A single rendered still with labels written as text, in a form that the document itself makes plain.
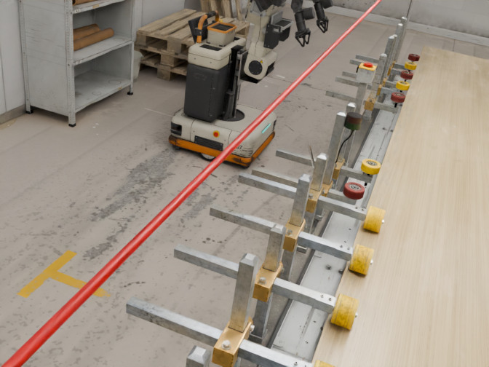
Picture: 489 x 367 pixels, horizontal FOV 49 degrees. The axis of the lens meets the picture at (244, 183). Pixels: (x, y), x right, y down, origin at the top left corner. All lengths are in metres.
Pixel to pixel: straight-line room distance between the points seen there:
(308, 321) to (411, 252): 0.41
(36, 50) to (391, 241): 3.25
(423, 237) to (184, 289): 1.37
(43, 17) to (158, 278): 2.23
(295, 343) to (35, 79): 3.28
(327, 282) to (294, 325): 0.27
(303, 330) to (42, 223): 1.92
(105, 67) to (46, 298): 2.86
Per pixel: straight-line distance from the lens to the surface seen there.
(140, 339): 2.60
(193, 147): 4.03
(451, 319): 1.65
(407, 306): 1.63
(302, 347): 1.80
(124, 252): 0.40
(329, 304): 1.45
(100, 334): 2.63
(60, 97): 4.42
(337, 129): 2.06
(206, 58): 3.81
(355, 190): 2.09
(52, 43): 4.31
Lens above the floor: 1.89
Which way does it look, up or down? 30 degrees down
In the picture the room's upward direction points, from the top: 9 degrees clockwise
